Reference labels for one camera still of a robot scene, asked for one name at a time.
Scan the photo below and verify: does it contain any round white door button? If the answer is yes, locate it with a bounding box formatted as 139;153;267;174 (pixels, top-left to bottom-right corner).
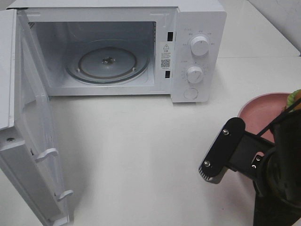
184;88;198;100

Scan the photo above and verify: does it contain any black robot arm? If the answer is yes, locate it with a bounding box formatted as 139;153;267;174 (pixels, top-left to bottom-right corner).
221;113;301;226

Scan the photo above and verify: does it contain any white microwave knob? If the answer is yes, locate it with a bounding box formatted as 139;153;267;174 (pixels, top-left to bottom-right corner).
186;66;204;84
190;34;209;57

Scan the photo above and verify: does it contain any lower white microwave knob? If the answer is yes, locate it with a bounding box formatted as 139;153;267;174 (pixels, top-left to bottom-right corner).
186;66;204;84

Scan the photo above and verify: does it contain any pink plate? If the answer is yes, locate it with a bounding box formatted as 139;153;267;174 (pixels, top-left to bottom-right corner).
238;93;289;135

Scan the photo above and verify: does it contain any white microwave door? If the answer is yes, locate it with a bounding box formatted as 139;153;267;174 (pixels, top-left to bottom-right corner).
0;9;73;226

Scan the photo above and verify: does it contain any glass turntable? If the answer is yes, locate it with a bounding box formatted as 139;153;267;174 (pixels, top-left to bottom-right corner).
65;39;150;84

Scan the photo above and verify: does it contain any burger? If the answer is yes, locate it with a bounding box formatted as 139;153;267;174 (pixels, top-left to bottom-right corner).
282;89;301;111

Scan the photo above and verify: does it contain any upper white microwave knob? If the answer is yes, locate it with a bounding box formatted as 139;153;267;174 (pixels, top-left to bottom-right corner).
190;34;209;57

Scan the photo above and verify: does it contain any black cable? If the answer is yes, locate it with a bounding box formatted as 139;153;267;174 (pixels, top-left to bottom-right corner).
257;97;301;137

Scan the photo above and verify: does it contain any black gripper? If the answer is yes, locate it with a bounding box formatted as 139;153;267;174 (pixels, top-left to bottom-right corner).
230;113;301;195

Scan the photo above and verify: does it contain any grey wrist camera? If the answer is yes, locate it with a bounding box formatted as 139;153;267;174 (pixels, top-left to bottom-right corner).
198;117;246;184

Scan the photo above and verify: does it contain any white microwave oven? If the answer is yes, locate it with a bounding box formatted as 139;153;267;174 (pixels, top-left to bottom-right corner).
6;0;227;103

